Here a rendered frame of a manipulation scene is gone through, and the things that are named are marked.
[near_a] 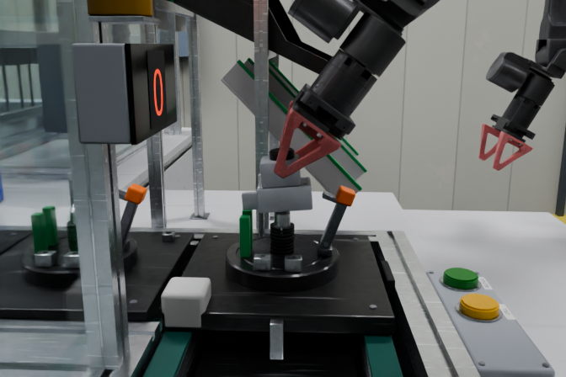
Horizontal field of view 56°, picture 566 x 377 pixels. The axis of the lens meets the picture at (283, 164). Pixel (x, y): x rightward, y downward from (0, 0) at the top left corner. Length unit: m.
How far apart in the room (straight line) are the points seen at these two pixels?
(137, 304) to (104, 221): 0.16
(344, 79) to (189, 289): 0.28
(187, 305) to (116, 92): 0.26
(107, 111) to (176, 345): 0.27
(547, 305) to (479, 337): 0.34
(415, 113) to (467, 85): 0.41
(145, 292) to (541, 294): 0.61
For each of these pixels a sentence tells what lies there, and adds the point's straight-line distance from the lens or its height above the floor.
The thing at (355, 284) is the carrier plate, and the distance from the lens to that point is 0.63.
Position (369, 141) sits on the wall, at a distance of 3.93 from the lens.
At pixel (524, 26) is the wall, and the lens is 4.11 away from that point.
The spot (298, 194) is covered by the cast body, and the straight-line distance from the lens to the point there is 0.62.
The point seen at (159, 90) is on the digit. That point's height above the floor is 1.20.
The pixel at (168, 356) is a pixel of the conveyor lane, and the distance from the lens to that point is 0.55.
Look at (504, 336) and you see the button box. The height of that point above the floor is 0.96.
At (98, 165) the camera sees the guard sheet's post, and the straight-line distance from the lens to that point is 0.45.
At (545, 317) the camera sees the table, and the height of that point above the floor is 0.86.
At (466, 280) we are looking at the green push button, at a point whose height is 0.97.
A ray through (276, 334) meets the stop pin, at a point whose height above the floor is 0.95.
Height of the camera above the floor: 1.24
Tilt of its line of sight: 13 degrees down
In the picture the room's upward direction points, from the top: straight up
